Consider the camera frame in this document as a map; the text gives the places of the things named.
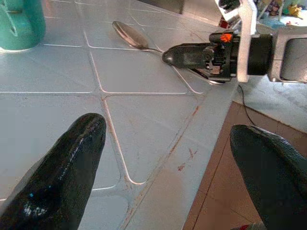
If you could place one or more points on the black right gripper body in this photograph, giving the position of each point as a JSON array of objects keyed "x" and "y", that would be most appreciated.
[{"x": 223, "y": 57}]

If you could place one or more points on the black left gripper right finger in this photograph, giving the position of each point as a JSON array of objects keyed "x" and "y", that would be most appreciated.
[{"x": 275, "y": 182}]

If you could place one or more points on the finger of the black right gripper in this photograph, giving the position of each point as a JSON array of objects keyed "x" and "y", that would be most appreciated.
[{"x": 184, "y": 55}]

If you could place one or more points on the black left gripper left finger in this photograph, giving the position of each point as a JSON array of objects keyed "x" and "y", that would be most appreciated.
[{"x": 55, "y": 187}]

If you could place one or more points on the silver metal spoon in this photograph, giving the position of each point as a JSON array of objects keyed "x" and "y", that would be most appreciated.
[{"x": 130, "y": 36}]

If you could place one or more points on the yellow toy figure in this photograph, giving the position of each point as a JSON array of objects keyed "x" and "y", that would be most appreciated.
[{"x": 294, "y": 10}]

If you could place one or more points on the teal plastic container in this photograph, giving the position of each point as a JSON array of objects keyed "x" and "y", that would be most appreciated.
[{"x": 21, "y": 26}]

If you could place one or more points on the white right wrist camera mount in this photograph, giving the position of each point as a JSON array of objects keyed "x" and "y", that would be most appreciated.
[{"x": 244, "y": 48}]

